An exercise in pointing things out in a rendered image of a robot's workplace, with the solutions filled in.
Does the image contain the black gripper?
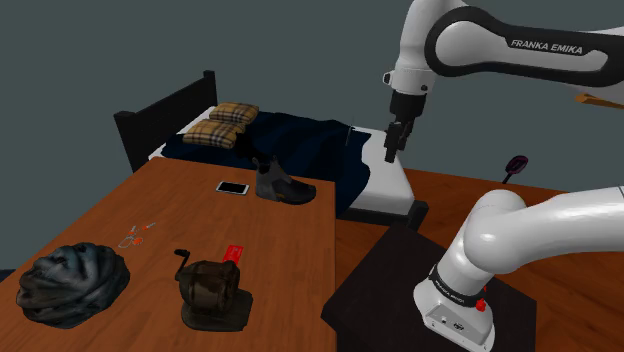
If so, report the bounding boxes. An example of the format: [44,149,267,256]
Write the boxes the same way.
[383,90,429,164]

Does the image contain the black bed with plaid pillows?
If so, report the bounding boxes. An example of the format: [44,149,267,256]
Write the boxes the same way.
[112,69,430,232]

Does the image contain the black ankle boot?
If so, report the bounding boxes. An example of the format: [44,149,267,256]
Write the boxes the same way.
[251,155,318,206]

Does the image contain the dark purple hairbrush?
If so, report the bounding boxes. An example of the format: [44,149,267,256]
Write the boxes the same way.
[501,154,530,185]

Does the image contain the dark robot stand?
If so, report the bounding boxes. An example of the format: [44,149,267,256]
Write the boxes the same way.
[320,221,538,352]

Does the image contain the white-edged black smartphone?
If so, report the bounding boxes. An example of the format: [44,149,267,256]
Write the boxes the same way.
[215,180,251,196]

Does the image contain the red card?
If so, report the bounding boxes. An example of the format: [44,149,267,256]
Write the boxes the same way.
[222,244,245,265]

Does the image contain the dark crank pencil sharpener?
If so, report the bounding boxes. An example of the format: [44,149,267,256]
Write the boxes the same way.
[173,248,255,333]

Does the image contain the black bicycle helmet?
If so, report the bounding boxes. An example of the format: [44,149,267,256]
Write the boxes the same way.
[15,242,132,330]

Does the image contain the wooden wall shelf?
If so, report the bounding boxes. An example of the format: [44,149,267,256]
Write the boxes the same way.
[574,93,624,110]

